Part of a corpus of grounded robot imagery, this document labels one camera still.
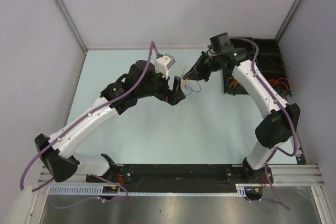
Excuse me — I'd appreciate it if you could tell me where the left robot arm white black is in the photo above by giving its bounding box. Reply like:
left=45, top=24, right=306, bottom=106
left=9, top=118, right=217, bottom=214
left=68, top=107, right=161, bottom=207
left=35, top=55, right=185, bottom=183

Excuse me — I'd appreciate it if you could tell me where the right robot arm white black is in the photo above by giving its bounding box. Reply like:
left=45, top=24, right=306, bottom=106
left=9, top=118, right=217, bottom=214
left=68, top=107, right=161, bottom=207
left=182, top=33, right=300, bottom=183

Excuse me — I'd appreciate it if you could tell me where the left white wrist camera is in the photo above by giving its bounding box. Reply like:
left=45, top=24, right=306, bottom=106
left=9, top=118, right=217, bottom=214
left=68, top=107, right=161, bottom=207
left=154, top=54, right=175, bottom=79

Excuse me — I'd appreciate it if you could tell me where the white slotted cable duct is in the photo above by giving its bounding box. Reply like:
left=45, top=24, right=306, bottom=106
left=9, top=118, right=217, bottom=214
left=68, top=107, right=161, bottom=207
left=49, top=185, right=246, bottom=197

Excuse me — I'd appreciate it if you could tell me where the aluminium frame rail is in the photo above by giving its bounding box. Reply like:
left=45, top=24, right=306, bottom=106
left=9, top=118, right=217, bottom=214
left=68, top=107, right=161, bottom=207
left=38, top=164, right=324, bottom=186

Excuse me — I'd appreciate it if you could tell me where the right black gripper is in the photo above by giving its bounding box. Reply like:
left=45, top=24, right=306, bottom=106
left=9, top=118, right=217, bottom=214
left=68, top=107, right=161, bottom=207
left=183, top=51, right=222, bottom=82

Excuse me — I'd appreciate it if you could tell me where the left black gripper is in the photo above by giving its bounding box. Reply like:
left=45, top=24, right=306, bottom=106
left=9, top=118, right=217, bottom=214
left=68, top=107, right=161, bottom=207
left=136, top=66, right=185, bottom=105

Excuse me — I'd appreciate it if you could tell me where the black compartment tray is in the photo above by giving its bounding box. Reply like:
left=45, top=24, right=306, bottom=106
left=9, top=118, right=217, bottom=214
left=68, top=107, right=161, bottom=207
left=222, top=38, right=291, bottom=98

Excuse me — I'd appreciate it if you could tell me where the red-orange wire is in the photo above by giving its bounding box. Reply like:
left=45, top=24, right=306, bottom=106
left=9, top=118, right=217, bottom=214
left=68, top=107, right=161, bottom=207
left=269, top=77, right=291, bottom=90

